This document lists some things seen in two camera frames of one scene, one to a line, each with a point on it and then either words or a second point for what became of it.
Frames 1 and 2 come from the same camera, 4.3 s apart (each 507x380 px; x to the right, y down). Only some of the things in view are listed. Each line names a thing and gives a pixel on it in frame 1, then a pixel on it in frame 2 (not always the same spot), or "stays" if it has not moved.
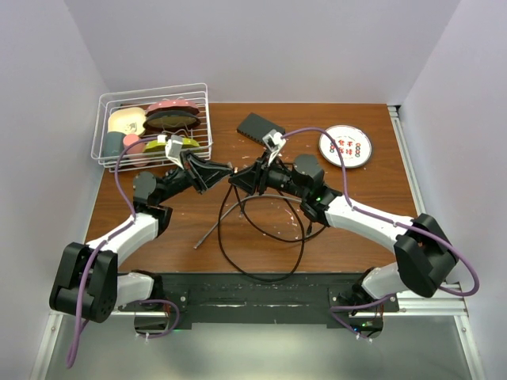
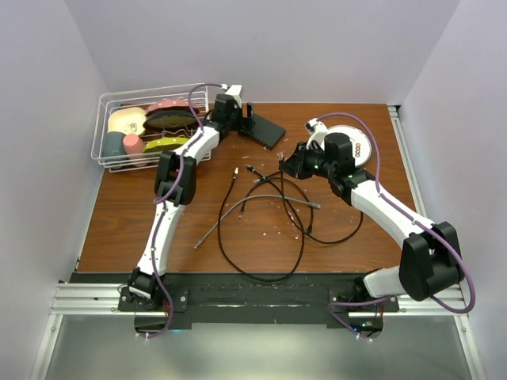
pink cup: [136, 151] stays
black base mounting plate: [264, 298] stays
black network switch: [256, 127] stays
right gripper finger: [246, 183] -> [291, 166]
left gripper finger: [207, 180] -> [250, 109]
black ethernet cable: [269, 236] -> [280, 155]
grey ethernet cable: [200, 241] stays
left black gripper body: [190, 170] -> [234, 120]
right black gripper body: [263, 164] -> [311, 162]
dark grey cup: [113, 143] stays
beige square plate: [127, 120] stays
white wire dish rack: [142, 128] stays
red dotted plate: [182, 106] stays
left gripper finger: [208, 170] -> [247, 124]
